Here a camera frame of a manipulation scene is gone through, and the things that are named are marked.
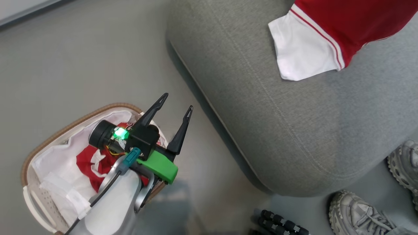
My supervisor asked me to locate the grey fabric sofa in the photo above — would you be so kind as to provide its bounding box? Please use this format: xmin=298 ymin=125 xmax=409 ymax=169
xmin=165 ymin=0 xmax=418 ymax=198

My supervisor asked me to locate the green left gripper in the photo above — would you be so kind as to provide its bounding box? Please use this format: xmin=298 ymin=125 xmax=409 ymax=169
xmin=133 ymin=93 xmax=194 ymax=185

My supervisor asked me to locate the grey chunky sneaker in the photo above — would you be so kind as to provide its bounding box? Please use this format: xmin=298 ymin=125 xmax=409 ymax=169
xmin=387 ymin=140 xmax=418 ymax=210
xmin=328 ymin=190 xmax=418 ymax=235

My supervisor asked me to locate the black cable with teal plug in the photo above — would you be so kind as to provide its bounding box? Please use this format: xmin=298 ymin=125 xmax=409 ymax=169
xmin=65 ymin=147 xmax=141 ymax=235

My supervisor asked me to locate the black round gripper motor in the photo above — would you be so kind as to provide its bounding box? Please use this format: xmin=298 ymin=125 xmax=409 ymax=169
xmin=88 ymin=120 xmax=115 ymax=150

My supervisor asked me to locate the white laundry basket brown rim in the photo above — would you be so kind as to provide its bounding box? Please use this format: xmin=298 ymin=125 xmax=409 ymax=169
xmin=20 ymin=103 xmax=170 ymax=235

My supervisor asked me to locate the red white striped shirt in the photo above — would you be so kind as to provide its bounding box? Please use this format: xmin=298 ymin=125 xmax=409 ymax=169
xmin=268 ymin=0 xmax=418 ymax=81

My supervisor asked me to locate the red garment with white trim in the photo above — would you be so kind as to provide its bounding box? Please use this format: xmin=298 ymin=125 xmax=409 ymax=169
xmin=76 ymin=122 xmax=164 ymax=193

